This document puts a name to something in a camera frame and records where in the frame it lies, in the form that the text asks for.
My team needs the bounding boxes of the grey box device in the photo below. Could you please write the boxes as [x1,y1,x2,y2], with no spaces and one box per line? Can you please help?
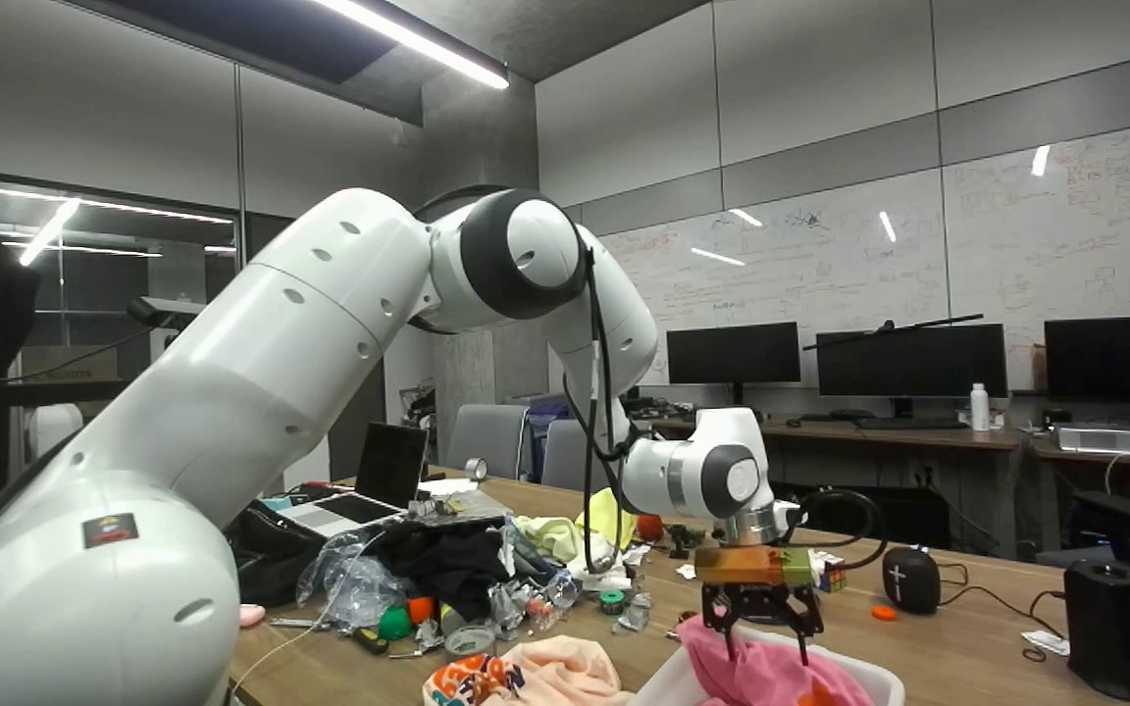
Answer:
[1055,425,1130,458]

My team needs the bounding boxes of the pink cloth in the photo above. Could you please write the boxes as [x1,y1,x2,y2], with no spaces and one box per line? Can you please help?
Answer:
[675,615,874,706]

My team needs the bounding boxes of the Rubik's cube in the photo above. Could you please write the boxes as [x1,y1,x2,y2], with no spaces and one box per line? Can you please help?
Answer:
[811,551,853,594]

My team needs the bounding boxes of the clear plastic bottle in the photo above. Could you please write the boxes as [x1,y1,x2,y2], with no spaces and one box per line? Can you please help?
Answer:
[618,589,658,638]

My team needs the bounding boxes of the black desk keyboard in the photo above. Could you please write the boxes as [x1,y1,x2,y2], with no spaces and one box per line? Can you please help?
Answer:
[854,413,972,436]

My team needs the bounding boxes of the crumpled clear plastic bag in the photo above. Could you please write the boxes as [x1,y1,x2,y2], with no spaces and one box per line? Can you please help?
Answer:
[296,527,411,636]

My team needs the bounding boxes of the white cloth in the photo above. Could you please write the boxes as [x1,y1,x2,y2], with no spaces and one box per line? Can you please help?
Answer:
[560,535,636,596]

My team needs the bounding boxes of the white cabinet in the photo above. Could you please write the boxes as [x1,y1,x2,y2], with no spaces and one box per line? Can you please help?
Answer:
[284,436,333,496]

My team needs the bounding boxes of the white plastic box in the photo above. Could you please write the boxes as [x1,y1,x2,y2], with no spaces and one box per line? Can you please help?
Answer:
[624,624,911,706]

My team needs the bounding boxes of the black computer monitor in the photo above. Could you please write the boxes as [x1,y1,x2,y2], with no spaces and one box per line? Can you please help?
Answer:
[811,321,1014,425]
[1041,309,1130,407]
[663,321,806,407]

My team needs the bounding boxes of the white power adapter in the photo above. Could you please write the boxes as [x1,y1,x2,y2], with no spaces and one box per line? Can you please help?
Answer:
[1018,628,1077,664]

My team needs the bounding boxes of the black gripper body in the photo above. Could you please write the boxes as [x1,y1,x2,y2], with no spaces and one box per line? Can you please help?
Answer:
[700,581,824,630]

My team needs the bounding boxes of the long ceiling light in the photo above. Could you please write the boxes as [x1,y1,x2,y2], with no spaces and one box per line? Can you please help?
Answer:
[316,0,513,93]

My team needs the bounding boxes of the black box on table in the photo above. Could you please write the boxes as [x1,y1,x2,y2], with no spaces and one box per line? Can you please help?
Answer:
[1064,556,1130,702]

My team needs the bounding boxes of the wooden office desk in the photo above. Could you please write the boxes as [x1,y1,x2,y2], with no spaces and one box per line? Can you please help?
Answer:
[765,415,1031,462]
[1019,436,1130,479]

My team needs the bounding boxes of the black cloth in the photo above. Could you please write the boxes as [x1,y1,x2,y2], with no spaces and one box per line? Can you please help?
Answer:
[367,518,520,621]

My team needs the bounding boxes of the pale yellow cloth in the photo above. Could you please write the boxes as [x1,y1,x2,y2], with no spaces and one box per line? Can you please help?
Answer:
[509,512,592,564]

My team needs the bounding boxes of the small round black speaker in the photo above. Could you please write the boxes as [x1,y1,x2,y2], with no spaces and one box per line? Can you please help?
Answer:
[879,544,947,621]

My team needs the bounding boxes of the bright yellow cloth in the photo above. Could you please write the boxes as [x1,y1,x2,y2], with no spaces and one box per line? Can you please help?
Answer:
[585,488,643,552]

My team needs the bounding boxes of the silver laptop black keys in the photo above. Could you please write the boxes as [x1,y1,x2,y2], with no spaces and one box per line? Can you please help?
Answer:
[249,420,431,543]

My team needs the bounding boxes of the peach cloth with orange print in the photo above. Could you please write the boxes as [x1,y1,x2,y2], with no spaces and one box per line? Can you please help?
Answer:
[421,630,636,706]

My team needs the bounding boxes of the black camera cable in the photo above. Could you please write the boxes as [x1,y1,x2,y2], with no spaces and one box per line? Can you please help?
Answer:
[560,249,892,581]

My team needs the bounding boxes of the grey office chair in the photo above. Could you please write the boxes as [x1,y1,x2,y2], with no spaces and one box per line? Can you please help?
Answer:
[530,398,597,496]
[442,402,533,484]

